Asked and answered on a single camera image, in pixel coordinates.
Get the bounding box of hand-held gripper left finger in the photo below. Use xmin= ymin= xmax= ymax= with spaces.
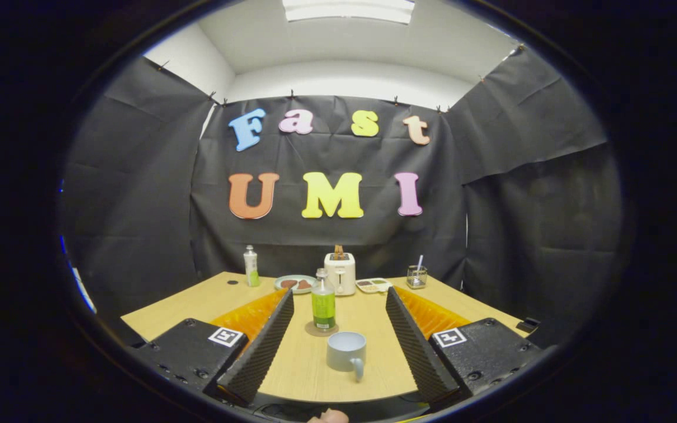
xmin=133 ymin=288 xmax=295 ymax=406

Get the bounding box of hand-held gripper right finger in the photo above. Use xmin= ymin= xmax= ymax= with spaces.
xmin=386 ymin=286 xmax=545 ymax=406

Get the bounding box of round brown coaster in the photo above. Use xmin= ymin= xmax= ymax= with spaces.
xmin=305 ymin=321 xmax=340 ymax=338

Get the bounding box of clear juice bottle green label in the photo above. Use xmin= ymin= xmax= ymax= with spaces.
xmin=311 ymin=268 xmax=337 ymax=333

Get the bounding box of light grey cup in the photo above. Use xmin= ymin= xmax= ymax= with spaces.
xmin=326 ymin=332 xmax=367 ymax=383

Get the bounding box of slim white green bottle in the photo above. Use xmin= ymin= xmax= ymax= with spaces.
xmin=243 ymin=245 xmax=260 ymax=288

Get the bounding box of wooden table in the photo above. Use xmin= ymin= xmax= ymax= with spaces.
xmin=121 ymin=271 xmax=530 ymax=404

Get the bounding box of pale green plate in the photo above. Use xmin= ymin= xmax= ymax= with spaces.
xmin=274 ymin=274 xmax=317 ymax=294

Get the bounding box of white divided tray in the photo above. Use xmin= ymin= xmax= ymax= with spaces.
xmin=356 ymin=278 xmax=393 ymax=294

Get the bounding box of white toaster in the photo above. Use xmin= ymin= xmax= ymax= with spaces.
xmin=324 ymin=252 xmax=356 ymax=296

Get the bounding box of black backdrop cloth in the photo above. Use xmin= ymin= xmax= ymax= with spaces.
xmin=59 ymin=44 xmax=624 ymax=353

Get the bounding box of ceiling light panel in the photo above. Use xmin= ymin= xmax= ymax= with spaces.
xmin=282 ymin=0 xmax=415 ymax=25

